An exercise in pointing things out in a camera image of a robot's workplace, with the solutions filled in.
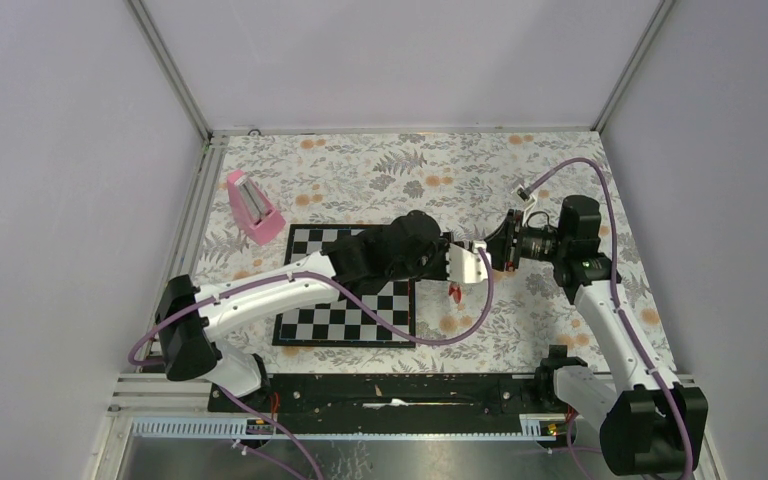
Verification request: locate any keyring with red fob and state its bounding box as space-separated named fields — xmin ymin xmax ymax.
xmin=448 ymin=282 xmax=463 ymax=305

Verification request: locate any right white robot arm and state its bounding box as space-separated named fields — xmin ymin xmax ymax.
xmin=484 ymin=195 xmax=708 ymax=475

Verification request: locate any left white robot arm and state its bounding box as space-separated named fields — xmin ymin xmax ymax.
xmin=155 ymin=210 xmax=452 ymax=411

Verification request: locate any floral table mat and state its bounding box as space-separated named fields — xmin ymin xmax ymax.
xmin=193 ymin=131 xmax=678 ymax=376

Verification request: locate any black white chessboard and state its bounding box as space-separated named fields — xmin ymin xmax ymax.
xmin=272 ymin=224 xmax=416 ymax=349

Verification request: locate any pink metronome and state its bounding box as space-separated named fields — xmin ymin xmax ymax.
xmin=226 ymin=170 xmax=286 ymax=246

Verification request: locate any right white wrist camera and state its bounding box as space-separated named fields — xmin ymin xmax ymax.
xmin=512 ymin=184 xmax=537 ymax=205

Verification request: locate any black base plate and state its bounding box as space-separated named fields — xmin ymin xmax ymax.
xmin=242 ymin=373 xmax=572 ymax=437

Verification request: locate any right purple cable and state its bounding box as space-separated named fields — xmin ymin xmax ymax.
xmin=523 ymin=157 xmax=695 ymax=480

